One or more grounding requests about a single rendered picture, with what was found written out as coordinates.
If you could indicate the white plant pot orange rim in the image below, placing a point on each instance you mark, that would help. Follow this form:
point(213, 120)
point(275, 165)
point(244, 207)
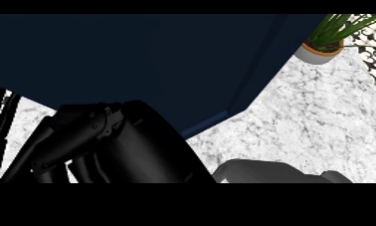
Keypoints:
point(316, 56)

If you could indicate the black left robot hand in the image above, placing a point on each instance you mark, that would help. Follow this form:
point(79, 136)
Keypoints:
point(142, 150)

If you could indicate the green leafy plant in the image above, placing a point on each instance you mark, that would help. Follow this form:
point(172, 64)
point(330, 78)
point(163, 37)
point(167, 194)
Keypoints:
point(338, 27)

